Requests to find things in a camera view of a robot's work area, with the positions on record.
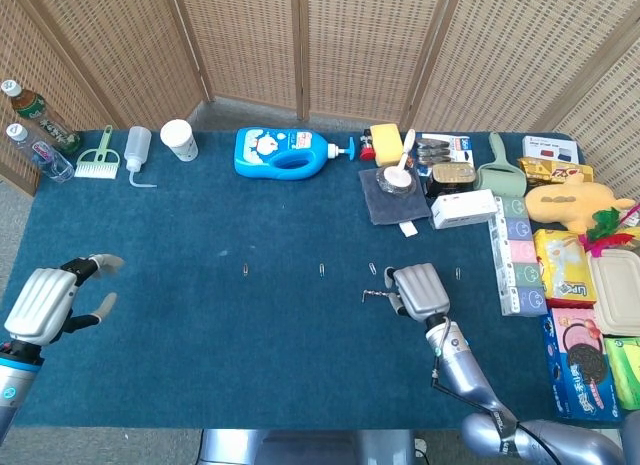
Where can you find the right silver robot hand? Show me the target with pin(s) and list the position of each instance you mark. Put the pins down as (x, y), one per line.
(420, 290)

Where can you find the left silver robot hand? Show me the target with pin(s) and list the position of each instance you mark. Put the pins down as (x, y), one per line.
(40, 305)

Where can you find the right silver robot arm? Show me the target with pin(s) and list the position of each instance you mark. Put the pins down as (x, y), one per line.
(460, 370)

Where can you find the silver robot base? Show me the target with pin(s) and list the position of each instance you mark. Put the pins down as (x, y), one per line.
(300, 450)

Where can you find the grey microfibre cloth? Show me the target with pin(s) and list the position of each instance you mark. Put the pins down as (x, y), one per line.
(395, 207)

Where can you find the white cardboard box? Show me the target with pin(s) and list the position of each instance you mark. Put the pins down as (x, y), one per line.
(462, 207)

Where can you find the long pastel tissue pack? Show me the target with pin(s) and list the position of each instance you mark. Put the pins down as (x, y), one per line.
(520, 250)

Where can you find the white spoon with bowl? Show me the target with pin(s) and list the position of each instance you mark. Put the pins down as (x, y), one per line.
(397, 175)

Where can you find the gold black meat tin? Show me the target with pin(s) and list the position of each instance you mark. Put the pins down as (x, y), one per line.
(452, 175)

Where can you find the sage green plastic scoop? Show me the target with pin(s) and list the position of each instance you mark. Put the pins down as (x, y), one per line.
(500, 177)

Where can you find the yellow biscuit packet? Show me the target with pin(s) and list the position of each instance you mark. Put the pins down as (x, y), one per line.
(560, 265)

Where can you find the red black small bottle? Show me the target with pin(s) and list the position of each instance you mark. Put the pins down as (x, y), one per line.
(367, 154)

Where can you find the binder clips pack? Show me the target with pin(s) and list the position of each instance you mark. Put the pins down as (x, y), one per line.
(460, 147)

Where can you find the yellow sponge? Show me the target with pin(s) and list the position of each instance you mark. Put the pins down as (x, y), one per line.
(387, 145)

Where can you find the clear water bottle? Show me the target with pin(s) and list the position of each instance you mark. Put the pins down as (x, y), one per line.
(45, 155)

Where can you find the green white hand brush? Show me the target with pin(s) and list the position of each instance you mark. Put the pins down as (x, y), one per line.
(97, 165)

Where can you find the yellow plush toy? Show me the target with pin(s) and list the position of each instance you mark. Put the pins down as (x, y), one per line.
(565, 205)

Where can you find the blue pink cookie box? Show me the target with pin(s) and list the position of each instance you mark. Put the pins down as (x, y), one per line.
(580, 360)

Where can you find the gold snack packet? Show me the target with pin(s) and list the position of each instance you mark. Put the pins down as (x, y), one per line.
(550, 171)

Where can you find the blue table carpet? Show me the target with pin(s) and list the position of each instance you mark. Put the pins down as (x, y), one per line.
(250, 360)

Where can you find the white squeeze wash bottle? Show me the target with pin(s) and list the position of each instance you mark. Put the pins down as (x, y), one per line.
(136, 145)

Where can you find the green tea bottle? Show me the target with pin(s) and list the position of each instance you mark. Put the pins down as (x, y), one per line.
(40, 115)

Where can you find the white box red blue print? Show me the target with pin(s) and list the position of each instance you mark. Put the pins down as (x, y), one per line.
(550, 147)

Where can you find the beige lidded food container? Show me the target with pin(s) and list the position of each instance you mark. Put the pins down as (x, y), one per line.
(620, 290)

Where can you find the green red feather toy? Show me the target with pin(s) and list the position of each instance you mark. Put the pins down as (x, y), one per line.
(607, 220)

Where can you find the blue detergent pump bottle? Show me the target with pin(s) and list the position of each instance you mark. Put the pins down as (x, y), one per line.
(260, 150)

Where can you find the white paper cup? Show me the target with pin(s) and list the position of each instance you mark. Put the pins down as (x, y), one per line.
(180, 140)

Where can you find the green packet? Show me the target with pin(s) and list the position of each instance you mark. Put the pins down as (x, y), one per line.
(625, 370)

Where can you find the wicker folding screen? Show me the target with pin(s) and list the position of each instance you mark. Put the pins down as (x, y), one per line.
(250, 35)

